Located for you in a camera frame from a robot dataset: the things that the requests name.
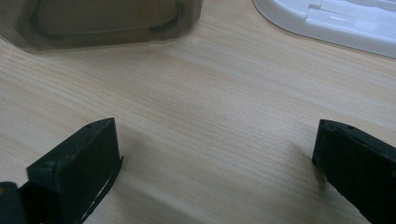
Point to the grey plastic storage box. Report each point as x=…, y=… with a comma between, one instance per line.
x=102, y=18

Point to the white lidded plastic bin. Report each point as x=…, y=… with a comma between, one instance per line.
x=342, y=21

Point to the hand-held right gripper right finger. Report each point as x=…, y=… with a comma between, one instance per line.
x=361, y=168

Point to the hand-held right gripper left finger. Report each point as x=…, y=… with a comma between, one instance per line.
x=71, y=174

